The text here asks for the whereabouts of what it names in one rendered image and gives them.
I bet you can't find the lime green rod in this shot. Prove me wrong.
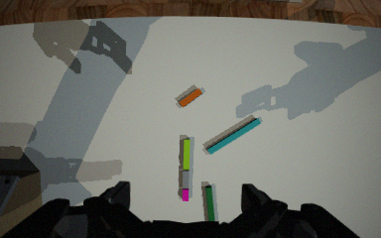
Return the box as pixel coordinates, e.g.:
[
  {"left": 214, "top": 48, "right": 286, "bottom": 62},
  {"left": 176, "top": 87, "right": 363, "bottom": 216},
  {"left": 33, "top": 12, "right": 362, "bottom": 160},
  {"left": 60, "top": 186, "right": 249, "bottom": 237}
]
[{"left": 184, "top": 139, "right": 191, "bottom": 170}]

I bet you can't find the turquoise rod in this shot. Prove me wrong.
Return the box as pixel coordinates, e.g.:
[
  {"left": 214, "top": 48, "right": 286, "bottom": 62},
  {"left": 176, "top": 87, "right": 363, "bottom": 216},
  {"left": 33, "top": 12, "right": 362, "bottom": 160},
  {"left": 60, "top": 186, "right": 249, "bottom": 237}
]
[{"left": 207, "top": 118, "right": 261, "bottom": 154}]

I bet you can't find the orange rectangular bar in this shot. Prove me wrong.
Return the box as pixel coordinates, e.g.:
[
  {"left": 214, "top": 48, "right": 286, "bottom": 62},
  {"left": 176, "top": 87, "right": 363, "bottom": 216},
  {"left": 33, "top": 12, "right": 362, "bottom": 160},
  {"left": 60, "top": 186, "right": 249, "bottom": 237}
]
[{"left": 180, "top": 88, "right": 202, "bottom": 108}]

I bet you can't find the magenta block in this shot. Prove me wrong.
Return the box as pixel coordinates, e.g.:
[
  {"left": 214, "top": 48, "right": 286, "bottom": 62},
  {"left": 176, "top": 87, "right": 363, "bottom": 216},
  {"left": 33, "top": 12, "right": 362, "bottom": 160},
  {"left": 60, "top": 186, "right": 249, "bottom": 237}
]
[{"left": 183, "top": 188, "right": 189, "bottom": 201}]

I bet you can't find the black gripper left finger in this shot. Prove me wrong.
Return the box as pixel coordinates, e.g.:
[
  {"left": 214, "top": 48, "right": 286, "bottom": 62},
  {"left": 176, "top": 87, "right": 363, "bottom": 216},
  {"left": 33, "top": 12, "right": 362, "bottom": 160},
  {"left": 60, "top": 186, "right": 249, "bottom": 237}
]
[{"left": 0, "top": 181, "right": 165, "bottom": 238}]

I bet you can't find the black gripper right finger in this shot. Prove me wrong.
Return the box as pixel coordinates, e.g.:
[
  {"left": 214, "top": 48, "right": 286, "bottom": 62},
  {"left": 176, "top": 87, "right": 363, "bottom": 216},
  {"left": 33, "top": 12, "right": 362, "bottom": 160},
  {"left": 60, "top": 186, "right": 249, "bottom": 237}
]
[{"left": 208, "top": 183, "right": 360, "bottom": 238}]

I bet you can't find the dark green rod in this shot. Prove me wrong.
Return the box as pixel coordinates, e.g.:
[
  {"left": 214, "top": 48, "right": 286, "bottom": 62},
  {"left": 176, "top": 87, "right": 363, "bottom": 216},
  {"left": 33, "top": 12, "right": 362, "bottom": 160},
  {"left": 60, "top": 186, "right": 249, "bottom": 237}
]
[{"left": 205, "top": 185, "right": 215, "bottom": 221}]

